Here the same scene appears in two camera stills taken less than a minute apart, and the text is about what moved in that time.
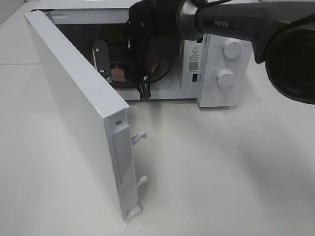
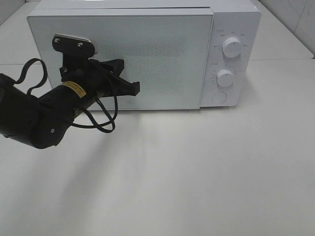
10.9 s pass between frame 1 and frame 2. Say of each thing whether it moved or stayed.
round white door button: stayed
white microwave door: moved
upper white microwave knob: stayed
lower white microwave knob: stayed
